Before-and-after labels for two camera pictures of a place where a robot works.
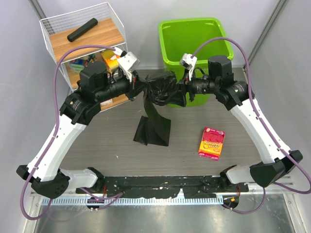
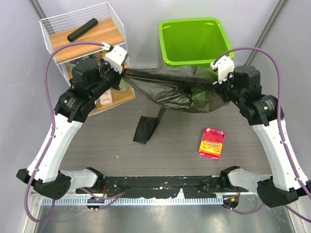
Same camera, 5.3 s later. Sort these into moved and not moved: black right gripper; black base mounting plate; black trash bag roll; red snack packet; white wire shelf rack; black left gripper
Moved: black left gripper; black right gripper
Not moved: black base mounting plate; black trash bag roll; red snack packet; white wire shelf rack
